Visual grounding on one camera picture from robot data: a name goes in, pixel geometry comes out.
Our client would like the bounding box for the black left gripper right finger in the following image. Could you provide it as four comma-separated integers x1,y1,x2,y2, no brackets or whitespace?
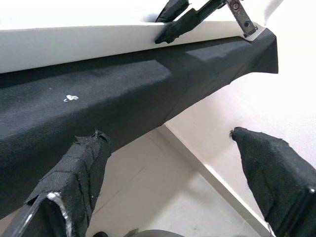
229,127,316,237

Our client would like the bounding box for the black tablecloth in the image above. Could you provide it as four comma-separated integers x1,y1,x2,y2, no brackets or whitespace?
0,27,279,220

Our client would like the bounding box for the white plastic table top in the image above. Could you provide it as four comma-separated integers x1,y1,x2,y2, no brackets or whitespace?
0,19,266,74

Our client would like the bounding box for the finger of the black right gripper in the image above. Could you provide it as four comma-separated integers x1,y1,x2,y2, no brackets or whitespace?
155,0,259,44
157,0,192,23

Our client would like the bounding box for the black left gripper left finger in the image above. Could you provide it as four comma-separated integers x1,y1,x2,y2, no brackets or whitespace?
4,130,112,237

